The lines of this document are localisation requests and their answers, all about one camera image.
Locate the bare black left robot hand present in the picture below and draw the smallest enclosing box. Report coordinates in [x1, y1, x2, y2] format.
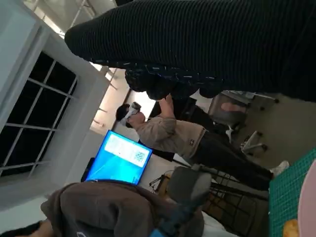
[152, 165, 212, 237]

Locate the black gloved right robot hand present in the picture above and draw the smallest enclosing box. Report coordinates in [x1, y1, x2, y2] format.
[64, 0, 316, 103]

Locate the long twisted toy bread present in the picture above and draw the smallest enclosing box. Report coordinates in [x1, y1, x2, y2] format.
[282, 219, 299, 237]

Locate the pink bowl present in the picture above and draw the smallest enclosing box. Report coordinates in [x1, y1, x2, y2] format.
[297, 161, 316, 237]

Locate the person with white shoes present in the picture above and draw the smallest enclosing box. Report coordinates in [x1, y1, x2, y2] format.
[116, 93, 289, 192]

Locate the white office chair base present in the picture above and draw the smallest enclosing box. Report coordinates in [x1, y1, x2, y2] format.
[240, 130, 269, 155]

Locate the grey mesh office chair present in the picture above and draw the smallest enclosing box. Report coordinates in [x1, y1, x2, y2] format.
[209, 90, 279, 129]

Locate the lit blue computer monitor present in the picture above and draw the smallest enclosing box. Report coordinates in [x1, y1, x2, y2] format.
[85, 129, 154, 186]

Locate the person in light trousers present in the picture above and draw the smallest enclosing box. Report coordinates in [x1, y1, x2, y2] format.
[0, 181, 205, 237]

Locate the white VR headset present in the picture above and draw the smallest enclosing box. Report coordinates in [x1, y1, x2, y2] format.
[119, 101, 143, 124]

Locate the green cutting mat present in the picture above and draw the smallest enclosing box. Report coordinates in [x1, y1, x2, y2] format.
[268, 147, 316, 237]

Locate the dark gridded window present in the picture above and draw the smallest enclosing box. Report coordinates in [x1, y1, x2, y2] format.
[0, 50, 79, 177]

